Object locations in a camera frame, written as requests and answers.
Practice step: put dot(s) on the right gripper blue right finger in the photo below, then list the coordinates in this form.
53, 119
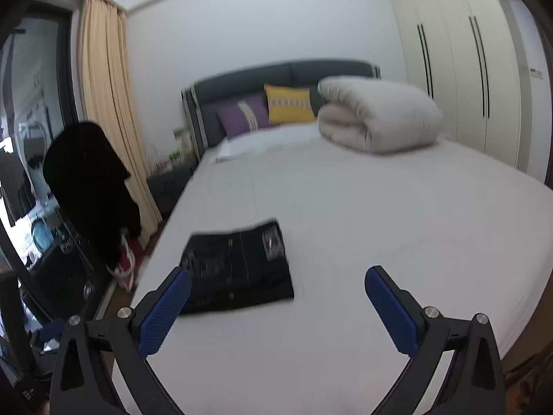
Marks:
421, 338

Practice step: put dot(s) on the dark nightstand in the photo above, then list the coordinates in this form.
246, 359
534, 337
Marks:
167, 187

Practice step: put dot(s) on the dark grey headboard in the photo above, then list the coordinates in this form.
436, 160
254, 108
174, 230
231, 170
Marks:
202, 99

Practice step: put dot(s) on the yellow pillow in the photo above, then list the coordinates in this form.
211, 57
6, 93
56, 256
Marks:
288, 105

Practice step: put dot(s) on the cream wardrobe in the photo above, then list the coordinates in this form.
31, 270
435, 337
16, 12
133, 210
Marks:
461, 53

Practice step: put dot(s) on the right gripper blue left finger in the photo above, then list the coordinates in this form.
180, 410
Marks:
138, 333

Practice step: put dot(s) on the black denim pants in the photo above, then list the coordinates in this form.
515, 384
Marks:
237, 269

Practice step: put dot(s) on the purple pillow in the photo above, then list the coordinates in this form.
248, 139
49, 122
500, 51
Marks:
244, 116

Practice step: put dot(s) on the white pillow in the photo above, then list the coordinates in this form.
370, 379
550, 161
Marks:
266, 140

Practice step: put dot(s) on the beige curtain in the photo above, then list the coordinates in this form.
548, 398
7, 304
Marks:
109, 101

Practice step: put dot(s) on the folded beige duvet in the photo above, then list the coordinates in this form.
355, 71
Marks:
376, 116

